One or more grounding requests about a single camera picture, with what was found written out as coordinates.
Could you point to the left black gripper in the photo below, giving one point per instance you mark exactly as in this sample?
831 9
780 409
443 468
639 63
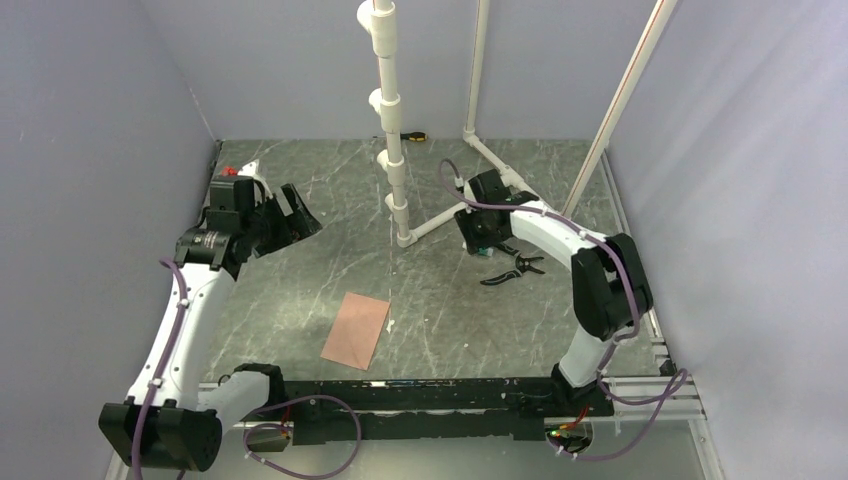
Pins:
292 227

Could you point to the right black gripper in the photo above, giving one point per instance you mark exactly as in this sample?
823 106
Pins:
474 241

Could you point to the pink brown envelope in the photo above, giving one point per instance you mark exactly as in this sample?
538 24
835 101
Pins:
356 330

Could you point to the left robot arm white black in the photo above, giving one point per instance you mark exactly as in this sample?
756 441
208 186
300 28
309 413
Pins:
166 421

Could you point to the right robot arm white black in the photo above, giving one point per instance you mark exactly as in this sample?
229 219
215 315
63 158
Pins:
610 289

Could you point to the small yellow black object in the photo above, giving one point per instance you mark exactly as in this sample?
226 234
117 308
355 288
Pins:
414 136

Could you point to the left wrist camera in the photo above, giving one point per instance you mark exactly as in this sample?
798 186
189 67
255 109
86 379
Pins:
252 169

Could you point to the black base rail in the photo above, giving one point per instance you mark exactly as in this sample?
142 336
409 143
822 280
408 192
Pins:
521 408

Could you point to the white PVC pipe frame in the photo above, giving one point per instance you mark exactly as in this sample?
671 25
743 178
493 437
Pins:
379 20

